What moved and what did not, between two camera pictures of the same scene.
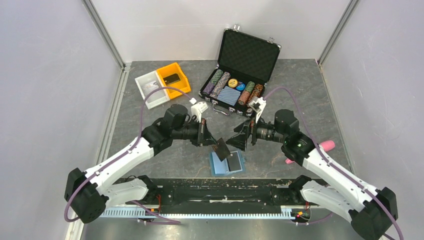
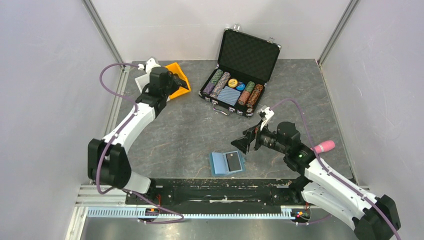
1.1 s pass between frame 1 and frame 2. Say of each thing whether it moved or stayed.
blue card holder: stayed
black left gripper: moved
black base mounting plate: stayed
